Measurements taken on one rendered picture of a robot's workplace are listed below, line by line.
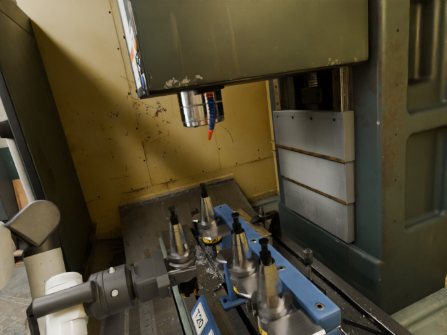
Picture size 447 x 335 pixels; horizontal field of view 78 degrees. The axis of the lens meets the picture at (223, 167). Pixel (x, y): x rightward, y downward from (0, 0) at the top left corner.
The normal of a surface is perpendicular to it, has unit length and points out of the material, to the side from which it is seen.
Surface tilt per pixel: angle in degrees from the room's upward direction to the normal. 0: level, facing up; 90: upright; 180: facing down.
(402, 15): 90
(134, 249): 24
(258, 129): 90
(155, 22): 90
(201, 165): 90
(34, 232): 70
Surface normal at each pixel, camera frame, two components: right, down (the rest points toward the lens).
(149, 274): -0.14, -0.95
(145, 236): 0.00, -0.79
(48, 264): 0.58, -0.28
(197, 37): 0.34, 0.20
